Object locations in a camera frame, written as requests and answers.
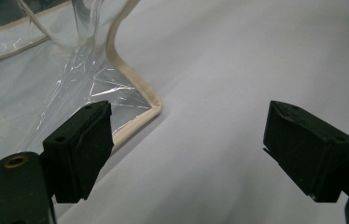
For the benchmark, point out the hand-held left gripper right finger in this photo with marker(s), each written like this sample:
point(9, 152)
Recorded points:
point(309, 149)

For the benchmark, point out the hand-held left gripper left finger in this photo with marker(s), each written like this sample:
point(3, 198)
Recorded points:
point(82, 149)

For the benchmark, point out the clear bag with beige trim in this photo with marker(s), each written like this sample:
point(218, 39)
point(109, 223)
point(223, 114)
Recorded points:
point(70, 71)

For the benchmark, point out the white table mat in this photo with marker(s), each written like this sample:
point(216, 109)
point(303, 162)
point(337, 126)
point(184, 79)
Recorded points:
point(225, 62)

